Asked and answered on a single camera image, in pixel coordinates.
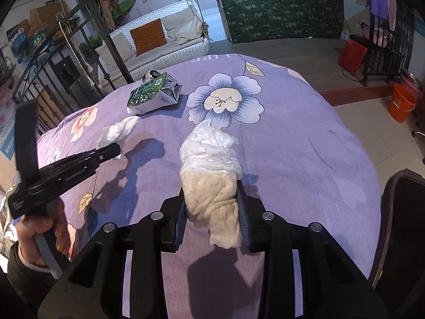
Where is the large white tissue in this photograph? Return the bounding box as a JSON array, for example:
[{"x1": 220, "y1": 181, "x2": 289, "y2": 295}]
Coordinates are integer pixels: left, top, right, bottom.
[{"x1": 179, "y1": 119, "x2": 243, "y2": 249}]

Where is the dark wicker trash bin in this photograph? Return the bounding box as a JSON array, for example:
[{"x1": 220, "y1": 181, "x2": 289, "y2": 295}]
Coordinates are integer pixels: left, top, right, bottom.
[{"x1": 369, "y1": 169, "x2": 424, "y2": 318}]

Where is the person's left hand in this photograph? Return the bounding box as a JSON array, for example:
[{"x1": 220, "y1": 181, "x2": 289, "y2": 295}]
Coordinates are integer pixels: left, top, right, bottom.
[{"x1": 16, "y1": 198, "x2": 71, "y2": 268}]

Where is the purple floral tablecloth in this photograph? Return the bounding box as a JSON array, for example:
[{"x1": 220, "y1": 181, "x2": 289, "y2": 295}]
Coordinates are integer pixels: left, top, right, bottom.
[{"x1": 36, "y1": 52, "x2": 383, "y2": 319}]

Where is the small white crumpled tissue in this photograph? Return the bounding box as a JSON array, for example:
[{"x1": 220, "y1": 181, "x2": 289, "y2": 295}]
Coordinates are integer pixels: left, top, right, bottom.
[{"x1": 96, "y1": 116, "x2": 140, "y2": 149}]

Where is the green milk carton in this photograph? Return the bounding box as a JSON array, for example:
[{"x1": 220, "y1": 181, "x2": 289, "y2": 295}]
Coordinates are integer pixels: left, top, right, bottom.
[{"x1": 127, "y1": 72, "x2": 182, "y2": 116}]

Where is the crumpled silver wrapper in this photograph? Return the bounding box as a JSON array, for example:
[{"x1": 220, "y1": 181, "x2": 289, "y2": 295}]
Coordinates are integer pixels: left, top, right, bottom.
[{"x1": 142, "y1": 70, "x2": 161, "y2": 84}]

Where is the white wicker swing sofa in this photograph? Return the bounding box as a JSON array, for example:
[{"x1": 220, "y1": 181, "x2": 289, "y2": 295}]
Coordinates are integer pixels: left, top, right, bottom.
[{"x1": 111, "y1": 0, "x2": 210, "y2": 81}]

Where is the orange plastic bucket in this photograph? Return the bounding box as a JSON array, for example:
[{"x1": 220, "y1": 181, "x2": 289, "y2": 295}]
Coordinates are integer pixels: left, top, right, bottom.
[{"x1": 388, "y1": 83, "x2": 416, "y2": 123}]

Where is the red paper bag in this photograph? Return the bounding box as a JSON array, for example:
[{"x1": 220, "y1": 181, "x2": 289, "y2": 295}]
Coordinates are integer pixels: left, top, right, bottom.
[{"x1": 339, "y1": 38, "x2": 367, "y2": 76}]

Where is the orange cushion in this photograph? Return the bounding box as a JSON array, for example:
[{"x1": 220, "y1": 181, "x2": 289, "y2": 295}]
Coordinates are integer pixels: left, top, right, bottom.
[{"x1": 130, "y1": 19, "x2": 167, "y2": 56}]

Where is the green patterned covered table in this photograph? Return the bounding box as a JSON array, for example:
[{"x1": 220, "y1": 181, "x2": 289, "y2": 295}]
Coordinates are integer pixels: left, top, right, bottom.
[{"x1": 217, "y1": 0, "x2": 344, "y2": 44}]

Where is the black iron shelf rack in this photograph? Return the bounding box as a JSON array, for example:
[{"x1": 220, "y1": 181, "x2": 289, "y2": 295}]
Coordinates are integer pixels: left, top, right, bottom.
[{"x1": 362, "y1": 0, "x2": 414, "y2": 86}]

